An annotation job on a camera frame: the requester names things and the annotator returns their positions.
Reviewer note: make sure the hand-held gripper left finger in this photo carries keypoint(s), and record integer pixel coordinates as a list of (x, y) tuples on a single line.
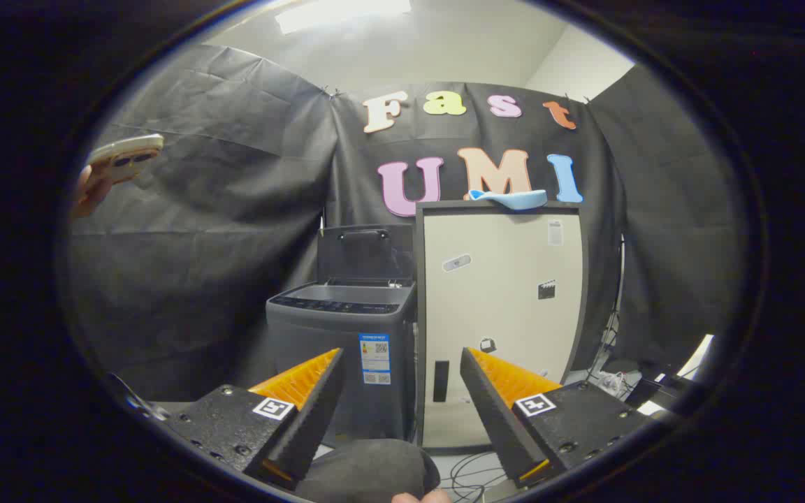
[(312, 419)]

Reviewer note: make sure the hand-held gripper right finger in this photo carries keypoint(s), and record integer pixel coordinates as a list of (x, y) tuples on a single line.
[(493, 419)]

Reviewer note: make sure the dark grey washing machine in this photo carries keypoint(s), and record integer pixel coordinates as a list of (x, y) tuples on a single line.
[(325, 335)]

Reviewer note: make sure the light blue shirt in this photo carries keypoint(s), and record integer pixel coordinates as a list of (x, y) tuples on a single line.
[(514, 200)]

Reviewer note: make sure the person's leg in dark trousers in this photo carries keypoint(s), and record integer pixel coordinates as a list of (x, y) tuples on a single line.
[(367, 471)]

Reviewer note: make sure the thin black stand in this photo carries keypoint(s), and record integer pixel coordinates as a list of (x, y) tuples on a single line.
[(612, 314)]

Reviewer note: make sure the black box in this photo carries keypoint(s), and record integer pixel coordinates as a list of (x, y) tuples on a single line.
[(654, 395)]

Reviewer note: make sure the white board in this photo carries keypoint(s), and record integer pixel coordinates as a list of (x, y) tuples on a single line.
[(697, 356)]

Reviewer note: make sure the black backdrop cloth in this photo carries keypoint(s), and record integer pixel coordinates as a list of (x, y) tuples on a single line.
[(235, 209)]

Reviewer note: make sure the cream smartphone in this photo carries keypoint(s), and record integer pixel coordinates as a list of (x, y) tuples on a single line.
[(126, 157)]

